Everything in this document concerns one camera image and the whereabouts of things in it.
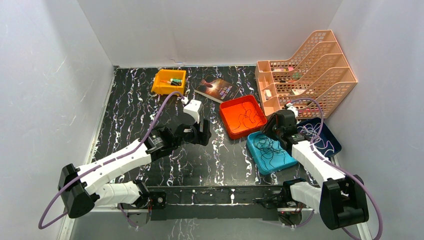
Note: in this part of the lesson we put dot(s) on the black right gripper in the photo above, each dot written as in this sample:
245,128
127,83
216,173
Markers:
267,128

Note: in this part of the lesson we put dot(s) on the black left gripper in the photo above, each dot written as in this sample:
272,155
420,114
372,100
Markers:
203,131

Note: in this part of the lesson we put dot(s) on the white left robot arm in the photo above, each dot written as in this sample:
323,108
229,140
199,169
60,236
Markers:
116,165

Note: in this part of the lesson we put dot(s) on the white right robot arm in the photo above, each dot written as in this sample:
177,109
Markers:
324,175

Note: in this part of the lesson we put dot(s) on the light blue square tray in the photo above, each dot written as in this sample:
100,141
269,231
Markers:
267,154

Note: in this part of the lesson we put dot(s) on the orange square tray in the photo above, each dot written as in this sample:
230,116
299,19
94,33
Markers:
242,116

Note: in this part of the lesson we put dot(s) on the dark paperback book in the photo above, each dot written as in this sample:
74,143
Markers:
217,89

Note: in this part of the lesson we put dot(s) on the dark blue square tray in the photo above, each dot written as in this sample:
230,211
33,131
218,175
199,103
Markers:
326,142

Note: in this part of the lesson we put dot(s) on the green marker pen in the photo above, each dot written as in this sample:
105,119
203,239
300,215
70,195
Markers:
175,80

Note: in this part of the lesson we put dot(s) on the yellow plastic parts bin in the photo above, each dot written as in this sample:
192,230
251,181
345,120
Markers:
166,74

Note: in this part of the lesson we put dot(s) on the peach plastic file organizer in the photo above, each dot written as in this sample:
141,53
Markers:
317,71

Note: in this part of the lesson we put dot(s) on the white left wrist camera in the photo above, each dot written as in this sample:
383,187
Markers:
193,108

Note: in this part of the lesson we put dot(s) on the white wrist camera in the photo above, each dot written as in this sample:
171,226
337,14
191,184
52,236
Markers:
193,108
290,106

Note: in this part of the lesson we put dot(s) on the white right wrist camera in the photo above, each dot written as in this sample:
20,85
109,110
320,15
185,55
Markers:
290,106

